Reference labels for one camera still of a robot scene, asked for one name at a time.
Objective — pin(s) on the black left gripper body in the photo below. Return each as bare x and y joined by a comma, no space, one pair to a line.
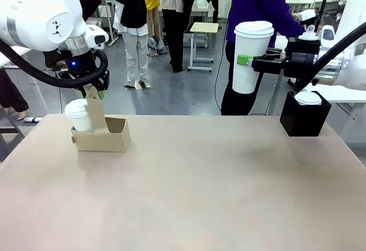
85,68

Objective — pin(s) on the small white lidded paper cup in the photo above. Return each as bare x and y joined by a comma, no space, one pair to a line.
78,116

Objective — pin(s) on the white lidded cup in box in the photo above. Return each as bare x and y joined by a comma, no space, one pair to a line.
308,98

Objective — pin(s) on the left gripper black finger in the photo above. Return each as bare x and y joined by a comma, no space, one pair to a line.
100,94
85,91

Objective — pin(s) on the tall white lidded paper cup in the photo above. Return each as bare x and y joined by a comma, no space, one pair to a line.
251,56

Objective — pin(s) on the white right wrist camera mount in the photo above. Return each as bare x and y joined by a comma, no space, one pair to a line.
308,33

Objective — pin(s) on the person in purple sweater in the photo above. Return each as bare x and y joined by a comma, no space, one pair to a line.
257,2

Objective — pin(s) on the white side table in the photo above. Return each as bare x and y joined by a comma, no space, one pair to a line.
340,93

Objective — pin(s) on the brown cardboard cup carrier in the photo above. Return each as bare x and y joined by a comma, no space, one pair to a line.
103,136

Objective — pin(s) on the small beige-top rolling table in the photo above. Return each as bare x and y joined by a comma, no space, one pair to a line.
201,45

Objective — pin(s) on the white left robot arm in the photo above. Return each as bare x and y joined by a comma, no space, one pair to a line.
43,13

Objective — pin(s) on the black stand pole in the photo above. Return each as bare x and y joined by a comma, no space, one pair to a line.
324,2

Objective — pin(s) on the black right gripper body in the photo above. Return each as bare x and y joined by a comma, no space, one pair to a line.
288,62

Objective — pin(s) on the person in yellow dress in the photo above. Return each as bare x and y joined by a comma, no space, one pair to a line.
152,5

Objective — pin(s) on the black square box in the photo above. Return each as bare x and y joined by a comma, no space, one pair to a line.
304,119

